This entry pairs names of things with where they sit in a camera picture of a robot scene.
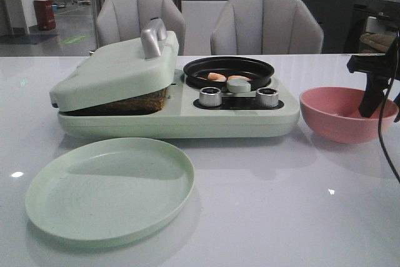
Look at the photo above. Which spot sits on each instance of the white bread slice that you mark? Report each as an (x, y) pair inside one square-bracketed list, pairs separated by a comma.
[(139, 105)]

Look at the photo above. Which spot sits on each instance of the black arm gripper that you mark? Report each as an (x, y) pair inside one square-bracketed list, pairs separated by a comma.
[(379, 67)]

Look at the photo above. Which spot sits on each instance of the left silver control knob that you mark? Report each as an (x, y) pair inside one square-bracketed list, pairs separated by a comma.
[(210, 97)]

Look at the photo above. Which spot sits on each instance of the mint green round plate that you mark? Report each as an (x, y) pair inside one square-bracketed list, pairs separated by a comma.
[(110, 192)]

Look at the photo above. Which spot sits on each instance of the right grey upholstered chair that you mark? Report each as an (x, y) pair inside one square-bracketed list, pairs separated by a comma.
[(266, 27)]

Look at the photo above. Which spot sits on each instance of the dark grey kitchen counter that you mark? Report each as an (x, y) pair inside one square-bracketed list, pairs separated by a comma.
[(312, 1)]

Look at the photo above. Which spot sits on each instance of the left grey upholstered chair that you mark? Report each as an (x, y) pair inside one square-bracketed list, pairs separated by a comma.
[(120, 20)]

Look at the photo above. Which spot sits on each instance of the silver control knob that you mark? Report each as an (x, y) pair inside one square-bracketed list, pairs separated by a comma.
[(267, 97), (210, 97)]

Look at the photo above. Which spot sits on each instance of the black round frying pan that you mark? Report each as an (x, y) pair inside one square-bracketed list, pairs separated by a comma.
[(257, 71)]

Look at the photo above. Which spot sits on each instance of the right silver control knob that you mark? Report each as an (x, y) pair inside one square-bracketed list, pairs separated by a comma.
[(267, 97)]

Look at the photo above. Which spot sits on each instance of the red bin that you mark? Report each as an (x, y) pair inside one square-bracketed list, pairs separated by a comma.
[(44, 15)]

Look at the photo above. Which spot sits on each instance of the mint green breakfast maker base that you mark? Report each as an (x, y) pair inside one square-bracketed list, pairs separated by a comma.
[(180, 118)]

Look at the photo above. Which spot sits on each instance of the pink plastic bowl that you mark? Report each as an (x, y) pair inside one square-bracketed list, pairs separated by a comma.
[(333, 113)]

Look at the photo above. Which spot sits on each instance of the orange shrimp piece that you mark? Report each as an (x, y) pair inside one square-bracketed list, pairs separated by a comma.
[(238, 77), (216, 77)]

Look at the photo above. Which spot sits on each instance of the mint green breakfast maker lid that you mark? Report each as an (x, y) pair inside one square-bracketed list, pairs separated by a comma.
[(120, 71)]

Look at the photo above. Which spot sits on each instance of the grey upholstered chair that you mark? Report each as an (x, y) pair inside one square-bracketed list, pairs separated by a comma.
[(266, 27), (120, 20)]

